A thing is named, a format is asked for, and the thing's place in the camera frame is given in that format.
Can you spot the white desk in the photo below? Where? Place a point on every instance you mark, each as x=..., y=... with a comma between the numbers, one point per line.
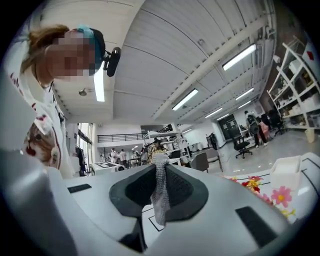
x=105, y=167

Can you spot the flower bouquet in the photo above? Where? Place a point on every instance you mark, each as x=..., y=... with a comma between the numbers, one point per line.
x=281, y=196

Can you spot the grey knitted cloth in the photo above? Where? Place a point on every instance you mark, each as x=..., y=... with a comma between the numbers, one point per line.
x=161, y=190

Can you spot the black head camera mount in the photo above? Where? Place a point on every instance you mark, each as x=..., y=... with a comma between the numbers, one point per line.
x=112, y=61

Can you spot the ceiling strip light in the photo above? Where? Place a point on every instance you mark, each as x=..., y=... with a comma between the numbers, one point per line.
x=99, y=85
x=213, y=113
x=185, y=100
x=244, y=104
x=222, y=117
x=238, y=57
x=244, y=93

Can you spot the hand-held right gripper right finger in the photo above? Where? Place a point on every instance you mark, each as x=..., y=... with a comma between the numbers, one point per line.
x=220, y=225

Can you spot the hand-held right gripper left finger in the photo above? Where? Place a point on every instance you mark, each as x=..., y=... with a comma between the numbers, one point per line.
x=100, y=200

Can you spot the person's white printed shirt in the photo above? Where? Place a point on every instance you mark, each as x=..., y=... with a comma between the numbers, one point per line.
x=50, y=130

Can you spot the cream waste bin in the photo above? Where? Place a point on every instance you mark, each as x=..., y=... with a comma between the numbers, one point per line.
x=310, y=136

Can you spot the black double door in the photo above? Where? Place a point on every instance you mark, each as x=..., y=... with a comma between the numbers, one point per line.
x=228, y=127

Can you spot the round ceiling fixture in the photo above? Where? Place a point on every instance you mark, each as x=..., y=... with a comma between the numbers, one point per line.
x=83, y=92

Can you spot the white shelving unit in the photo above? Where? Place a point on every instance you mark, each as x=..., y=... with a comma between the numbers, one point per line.
x=303, y=105
x=165, y=136

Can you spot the black office chair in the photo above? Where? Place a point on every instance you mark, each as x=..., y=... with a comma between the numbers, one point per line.
x=241, y=146
x=276, y=122

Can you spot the grey armchair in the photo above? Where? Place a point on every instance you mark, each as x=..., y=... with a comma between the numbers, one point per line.
x=213, y=156

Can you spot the white rectangular box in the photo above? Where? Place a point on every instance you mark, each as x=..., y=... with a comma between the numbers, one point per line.
x=285, y=175

